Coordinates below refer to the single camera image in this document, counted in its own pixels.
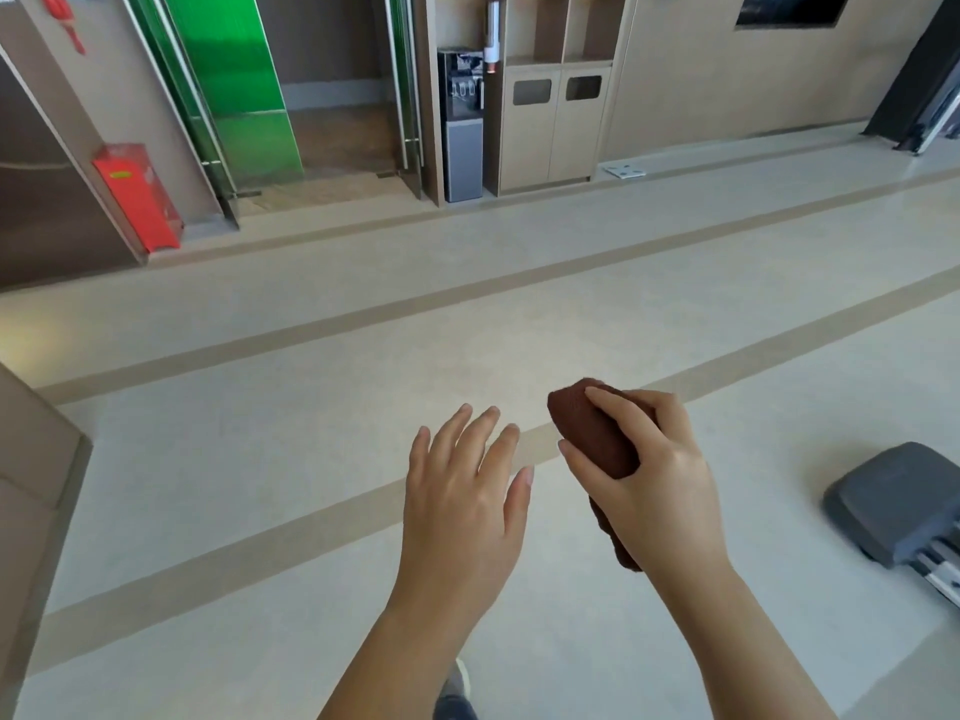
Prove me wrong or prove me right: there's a person's right hand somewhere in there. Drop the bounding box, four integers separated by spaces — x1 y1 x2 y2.
558 387 735 587

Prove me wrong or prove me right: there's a person's left hand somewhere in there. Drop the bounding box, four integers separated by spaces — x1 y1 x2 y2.
402 403 536 617

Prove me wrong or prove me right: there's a brown cloth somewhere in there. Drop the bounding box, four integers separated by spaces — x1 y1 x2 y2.
546 377 663 574

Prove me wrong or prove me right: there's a person's left forearm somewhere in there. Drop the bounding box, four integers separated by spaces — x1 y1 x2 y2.
318 595 492 720

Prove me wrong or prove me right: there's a person's right forearm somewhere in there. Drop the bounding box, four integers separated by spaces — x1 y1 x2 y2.
643 559 840 720

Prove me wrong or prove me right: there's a person's grey shoe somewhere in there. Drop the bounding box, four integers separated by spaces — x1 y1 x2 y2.
433 658 479 720

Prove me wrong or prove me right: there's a black grey water dispenser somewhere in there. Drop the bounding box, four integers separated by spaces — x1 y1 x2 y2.
436 47 488 204

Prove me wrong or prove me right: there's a wooden cabinet with bin openings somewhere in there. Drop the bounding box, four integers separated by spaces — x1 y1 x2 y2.
422 0 630 197

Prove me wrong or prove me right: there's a red fire extinguisher box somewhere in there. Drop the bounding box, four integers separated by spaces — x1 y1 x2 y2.
91 142 186 255

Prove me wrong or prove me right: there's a wooden counter corner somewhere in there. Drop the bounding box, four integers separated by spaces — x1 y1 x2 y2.
0 361 94 702

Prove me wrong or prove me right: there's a white cup dispenser tube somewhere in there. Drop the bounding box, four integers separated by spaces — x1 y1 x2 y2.
483 0 509 76

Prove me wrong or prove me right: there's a green glass door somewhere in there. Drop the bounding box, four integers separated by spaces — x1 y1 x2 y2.
122 0 306 199

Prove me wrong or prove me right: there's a brown metal elevator door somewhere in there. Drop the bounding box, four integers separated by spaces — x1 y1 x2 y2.
0 50 145 295

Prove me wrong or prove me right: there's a black standing board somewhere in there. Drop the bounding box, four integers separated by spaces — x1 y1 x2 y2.
861 22 960 156

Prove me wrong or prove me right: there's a red hanging ornament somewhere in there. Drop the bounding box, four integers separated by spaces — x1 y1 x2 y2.
39 0 87 58

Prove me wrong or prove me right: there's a glass door with metal frame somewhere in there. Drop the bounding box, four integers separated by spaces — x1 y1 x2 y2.
384 0 426 202

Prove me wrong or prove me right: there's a black framed wall picture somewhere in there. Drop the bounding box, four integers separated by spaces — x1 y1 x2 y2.
734 0 857 29

